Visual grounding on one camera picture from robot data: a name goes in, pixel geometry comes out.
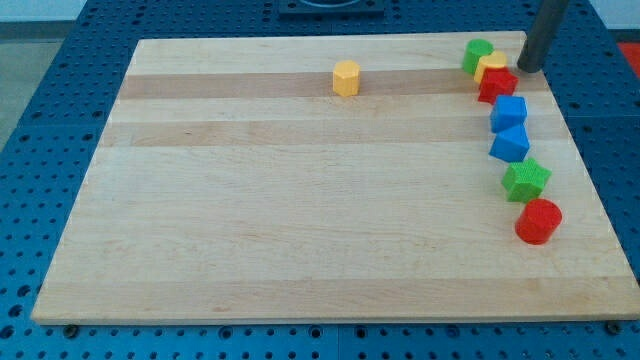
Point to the yellow heart block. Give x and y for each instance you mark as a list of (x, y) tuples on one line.
[(495, 60)]

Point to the yellow hexagon block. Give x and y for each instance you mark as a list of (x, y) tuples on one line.
[(346, 78)]

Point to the wooden board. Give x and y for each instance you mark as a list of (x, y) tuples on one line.
[(232, 185)]

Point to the blue triangle block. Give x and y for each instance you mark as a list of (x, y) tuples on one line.
[(511, 145)]

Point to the blue cube block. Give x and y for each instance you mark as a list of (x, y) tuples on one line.
[(507, 112)]

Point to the red star block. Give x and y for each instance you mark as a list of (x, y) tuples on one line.
[(495, 82)]

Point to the green cylinder block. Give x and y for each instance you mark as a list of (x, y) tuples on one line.
[(474, 50)]

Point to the green star block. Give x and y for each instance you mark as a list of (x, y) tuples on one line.
[(524, 181)]

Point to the red cylinder block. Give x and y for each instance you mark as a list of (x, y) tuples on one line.
[(538, 221)]

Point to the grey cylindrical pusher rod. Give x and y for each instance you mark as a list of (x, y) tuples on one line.
[(541, 35)]

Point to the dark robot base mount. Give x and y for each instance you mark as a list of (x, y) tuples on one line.
[(294, 8)]

